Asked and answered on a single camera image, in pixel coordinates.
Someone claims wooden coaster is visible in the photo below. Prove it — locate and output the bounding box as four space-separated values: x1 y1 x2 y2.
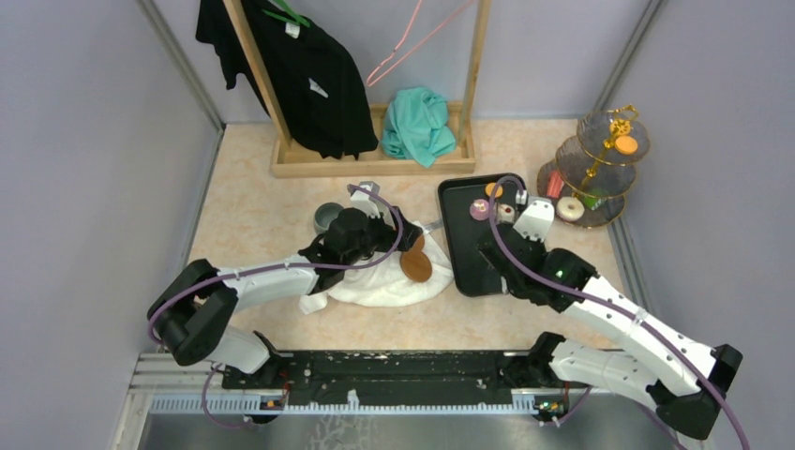
399 250 433 283
406 234 425 253

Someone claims white glazed donut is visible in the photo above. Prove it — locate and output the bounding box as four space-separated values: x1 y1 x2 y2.
556 196 585 223

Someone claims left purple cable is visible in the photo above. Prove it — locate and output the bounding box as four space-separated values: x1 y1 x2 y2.
146 183 405 431

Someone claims grey-blue ceramic mug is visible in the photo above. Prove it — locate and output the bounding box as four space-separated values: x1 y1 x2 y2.
313 202 344 234

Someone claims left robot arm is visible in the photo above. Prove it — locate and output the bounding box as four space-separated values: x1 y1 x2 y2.
147 208 423 388

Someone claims pink cupcake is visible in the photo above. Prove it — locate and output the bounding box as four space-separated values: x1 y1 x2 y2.
469 199 490 221

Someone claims purple cable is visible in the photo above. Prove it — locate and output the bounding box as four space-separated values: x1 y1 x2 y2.
146 183 405 431
487 175 753 450

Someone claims green cake slice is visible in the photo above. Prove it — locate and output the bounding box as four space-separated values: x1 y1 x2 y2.
580 188 608 211

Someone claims three-tier glass stand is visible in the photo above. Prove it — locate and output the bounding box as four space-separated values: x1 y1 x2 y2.
536 105 651 229

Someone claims chocolate biscuit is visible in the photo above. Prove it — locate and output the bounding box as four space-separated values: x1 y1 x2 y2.
496 203 517 224

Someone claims black baking tray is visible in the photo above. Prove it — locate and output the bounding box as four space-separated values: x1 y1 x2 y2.
438 173 526 297

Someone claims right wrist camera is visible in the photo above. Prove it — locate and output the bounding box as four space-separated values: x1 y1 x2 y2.
513 189 555 243

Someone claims teal cloth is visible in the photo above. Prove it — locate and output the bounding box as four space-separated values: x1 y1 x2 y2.
381 87 457 169

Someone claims orange macaron on stand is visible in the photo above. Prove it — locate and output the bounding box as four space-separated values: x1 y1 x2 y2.
613 135 638 156

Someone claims red cake slice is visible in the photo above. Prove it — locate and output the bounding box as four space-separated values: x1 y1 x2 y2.
546 170 564 199

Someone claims pink hanger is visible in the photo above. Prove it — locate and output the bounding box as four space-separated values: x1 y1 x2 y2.
365 0 479 88

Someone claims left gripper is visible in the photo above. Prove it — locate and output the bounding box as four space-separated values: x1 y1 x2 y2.
343 205 422 268

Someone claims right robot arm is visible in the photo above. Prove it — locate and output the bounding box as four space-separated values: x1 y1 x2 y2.
476 224 743 441

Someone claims green hanger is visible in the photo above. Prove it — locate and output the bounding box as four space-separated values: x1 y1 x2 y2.
262 0 311 27

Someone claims white towel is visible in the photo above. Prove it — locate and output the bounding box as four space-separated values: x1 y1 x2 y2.
298 221 454 314

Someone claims orange biscuit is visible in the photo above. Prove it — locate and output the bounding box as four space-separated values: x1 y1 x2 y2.
484 182 503 199

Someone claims wooden clothes rack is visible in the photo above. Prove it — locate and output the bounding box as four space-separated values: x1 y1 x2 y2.
223 1 492 178

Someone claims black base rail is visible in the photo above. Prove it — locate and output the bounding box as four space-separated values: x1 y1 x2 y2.
221 350 568 407

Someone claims black t-shirt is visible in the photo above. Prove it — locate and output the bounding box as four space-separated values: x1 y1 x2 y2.
195 0 380 161

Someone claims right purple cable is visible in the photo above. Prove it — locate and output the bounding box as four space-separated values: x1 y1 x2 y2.
487 175 753 450

